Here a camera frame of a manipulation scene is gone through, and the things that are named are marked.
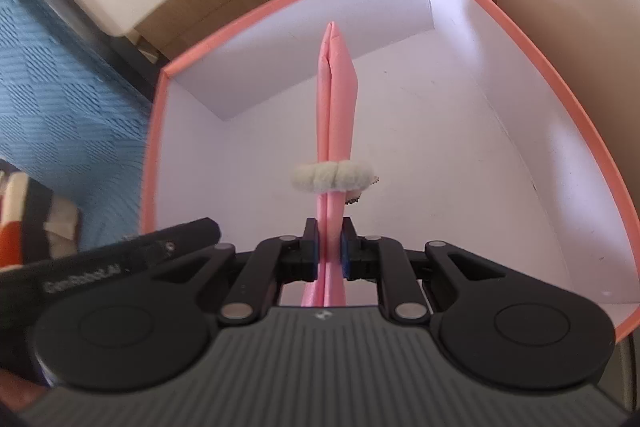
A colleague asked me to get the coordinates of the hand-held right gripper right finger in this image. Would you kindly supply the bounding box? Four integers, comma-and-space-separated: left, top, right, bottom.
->
341, 217, 507, 324

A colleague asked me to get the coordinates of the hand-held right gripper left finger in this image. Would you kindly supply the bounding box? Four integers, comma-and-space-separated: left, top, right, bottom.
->
150, 217, 320, 323

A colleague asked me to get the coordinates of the cream black striped garment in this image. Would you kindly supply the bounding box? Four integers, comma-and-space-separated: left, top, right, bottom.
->
0, 159, 83, 270

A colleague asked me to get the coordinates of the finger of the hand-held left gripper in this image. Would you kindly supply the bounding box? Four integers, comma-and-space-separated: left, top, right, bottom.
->
125, 217, 222, 269

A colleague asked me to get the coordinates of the black bed frame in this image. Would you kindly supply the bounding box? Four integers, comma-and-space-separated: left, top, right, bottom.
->
0, 0, 168, 108

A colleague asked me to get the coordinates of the pink cardboard box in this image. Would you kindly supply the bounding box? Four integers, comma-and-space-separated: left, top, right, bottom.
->
140, 0, 640, 343

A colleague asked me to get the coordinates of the white fluffy hair tie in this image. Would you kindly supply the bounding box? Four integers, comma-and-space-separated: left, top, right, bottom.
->
291, 159, 381, 206

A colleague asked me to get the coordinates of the blue textured bedspread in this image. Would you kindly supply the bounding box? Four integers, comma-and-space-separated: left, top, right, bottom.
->
0, 0, 153, 253

